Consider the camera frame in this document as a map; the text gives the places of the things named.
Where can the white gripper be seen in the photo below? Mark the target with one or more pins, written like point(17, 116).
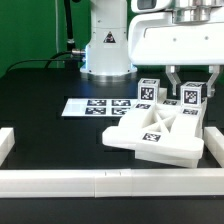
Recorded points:
point(155, 40)

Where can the white tagged chair nut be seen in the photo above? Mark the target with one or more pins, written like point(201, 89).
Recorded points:
point(148, 89)

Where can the white chair back frame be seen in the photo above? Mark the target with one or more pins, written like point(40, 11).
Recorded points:
point(164, 132)

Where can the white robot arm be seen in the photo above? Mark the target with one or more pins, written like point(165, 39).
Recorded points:
point(107, 52)

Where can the white marker base sheet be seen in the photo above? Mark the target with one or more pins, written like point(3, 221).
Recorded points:
point(80, 107)

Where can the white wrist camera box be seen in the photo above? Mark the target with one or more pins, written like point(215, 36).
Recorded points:
point(144, 6)

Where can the white U-shaped fence frame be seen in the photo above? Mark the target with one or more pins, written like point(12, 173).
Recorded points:
point(104, 183)

